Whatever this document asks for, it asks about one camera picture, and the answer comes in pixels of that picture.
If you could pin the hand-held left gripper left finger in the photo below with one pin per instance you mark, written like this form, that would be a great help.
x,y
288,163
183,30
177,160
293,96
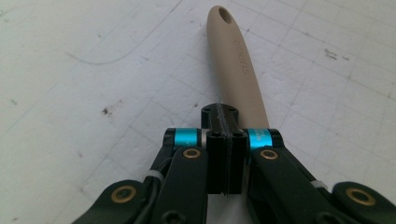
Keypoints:
x,y
216,155

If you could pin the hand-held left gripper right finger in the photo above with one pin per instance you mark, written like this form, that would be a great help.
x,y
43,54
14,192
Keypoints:
x,y
236,155

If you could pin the beige slotted spatula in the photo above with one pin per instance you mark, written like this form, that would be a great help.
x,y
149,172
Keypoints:
x,y
236,62

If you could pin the white grid mat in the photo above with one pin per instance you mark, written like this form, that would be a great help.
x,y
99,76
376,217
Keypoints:
x,y
77,77

